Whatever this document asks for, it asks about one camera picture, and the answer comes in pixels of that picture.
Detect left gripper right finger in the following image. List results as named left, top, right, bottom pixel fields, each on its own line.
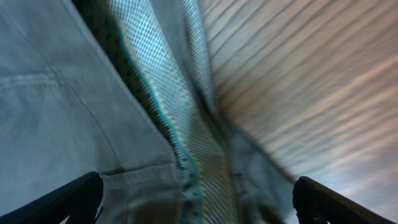
left=292, top=176, right=395, bottom=224

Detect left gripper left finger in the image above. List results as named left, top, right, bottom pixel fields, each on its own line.
left=1, top=172, right=104, bottom=224

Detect grey shorts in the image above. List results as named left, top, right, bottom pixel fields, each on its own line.
left=1, top=0, right=294, bottom=223

